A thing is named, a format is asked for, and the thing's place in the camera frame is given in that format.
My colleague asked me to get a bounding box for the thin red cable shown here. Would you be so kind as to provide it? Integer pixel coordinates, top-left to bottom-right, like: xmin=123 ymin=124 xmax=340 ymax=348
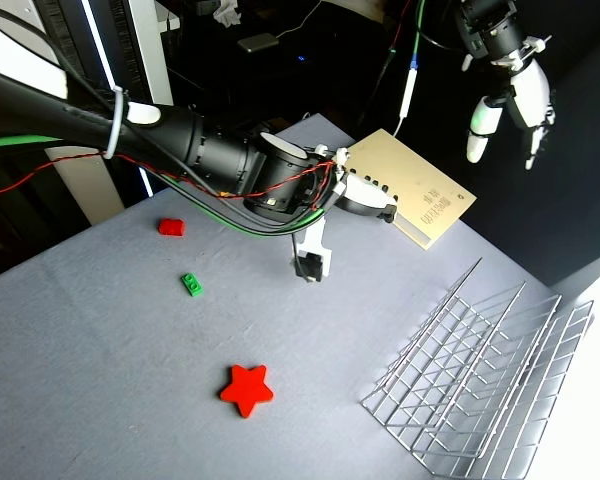
xmin=386 ymin=0 xmax=414 ymax=57

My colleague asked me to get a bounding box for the metal wire dish rack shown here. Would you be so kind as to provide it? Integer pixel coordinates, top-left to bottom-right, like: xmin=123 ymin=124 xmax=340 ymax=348
xmin=359 ymin=257 xmax=595 ymax=479

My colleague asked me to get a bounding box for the white hanging cable adapter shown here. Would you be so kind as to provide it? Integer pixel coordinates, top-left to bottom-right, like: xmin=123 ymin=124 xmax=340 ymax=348
xmin=391 ymin=68 xmax=419 ymax=137

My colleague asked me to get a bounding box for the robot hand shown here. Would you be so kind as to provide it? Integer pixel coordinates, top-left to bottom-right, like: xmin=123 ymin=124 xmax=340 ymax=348
xmin=465 ymin=59 xmax=557 ymax=172
xmin=337 ymin=168 xmax=400 ymax=225

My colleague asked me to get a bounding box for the white column with black strips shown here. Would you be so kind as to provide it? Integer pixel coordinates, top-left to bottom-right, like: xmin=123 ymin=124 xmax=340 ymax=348
xmin=0 ymin=0 xmax=181 ymax=227

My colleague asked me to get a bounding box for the dark blue partition board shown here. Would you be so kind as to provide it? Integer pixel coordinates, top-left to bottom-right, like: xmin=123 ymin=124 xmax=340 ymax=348
xmin=459 ymin=19 xmax=600 ymax=289

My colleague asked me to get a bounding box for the red toy brick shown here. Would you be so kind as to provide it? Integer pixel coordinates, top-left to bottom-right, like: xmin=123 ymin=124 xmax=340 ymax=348
xmin=158 ymin=217 xmax=187 ymax=238

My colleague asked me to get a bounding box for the grey table cloth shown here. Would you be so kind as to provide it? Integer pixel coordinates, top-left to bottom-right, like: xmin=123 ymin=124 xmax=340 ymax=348
xmin=0 ymin=112 xmax=566 ymax=480

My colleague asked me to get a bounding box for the beige hardcover book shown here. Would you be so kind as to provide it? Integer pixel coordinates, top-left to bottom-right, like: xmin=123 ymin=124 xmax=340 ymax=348
xmin=346 ymin=128 xmax=478 ymax=252

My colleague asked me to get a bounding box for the dark grey flat device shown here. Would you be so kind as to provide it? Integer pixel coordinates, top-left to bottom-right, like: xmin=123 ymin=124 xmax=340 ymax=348
xmin=236 ymin=32 xmax=281 ymax=54

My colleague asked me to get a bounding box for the green toy brick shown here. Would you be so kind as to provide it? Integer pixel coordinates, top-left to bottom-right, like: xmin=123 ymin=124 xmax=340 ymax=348
xmin=180 ymin=272 xmax=206 ymax=298

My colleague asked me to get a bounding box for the thin white cable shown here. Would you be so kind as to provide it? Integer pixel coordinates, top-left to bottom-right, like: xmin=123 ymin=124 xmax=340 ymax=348
xmin=274 ymin=0 xmax=324 ymax=39

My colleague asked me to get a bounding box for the green hanging cable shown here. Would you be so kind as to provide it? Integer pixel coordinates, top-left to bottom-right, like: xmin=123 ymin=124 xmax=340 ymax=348
xmin=409 ymin=0 xmax=427 ymax=72

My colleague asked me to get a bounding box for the red star block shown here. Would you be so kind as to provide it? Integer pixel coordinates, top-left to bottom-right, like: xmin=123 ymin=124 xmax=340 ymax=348
xmin=219 ymin=363 xmax=275 ymax=420

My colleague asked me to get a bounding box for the crumpled white paper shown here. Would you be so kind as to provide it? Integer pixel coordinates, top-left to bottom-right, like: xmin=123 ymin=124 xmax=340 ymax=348
xmin=213 ymin=0 xmax=243 ymax=27

